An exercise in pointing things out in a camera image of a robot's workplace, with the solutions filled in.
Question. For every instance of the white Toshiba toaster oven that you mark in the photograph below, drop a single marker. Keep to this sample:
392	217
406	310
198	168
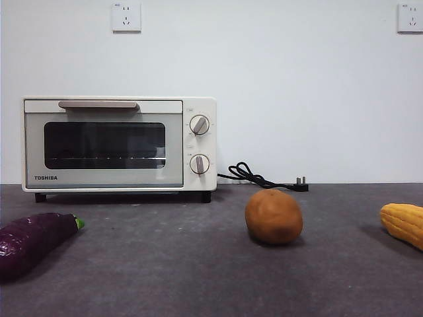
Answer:
211	147

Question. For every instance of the beige oven knob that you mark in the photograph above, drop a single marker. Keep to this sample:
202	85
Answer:
199	164
199	125

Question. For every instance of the purple eggplant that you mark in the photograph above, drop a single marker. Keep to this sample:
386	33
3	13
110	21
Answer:
29	241

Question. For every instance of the brown potato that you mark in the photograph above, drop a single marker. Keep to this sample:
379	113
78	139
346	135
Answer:
273	218

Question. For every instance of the yellow corn cob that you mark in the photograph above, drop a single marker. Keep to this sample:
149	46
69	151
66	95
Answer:
403	221

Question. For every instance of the white wall socket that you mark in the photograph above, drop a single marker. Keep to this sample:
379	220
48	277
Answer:
125	18
411	18

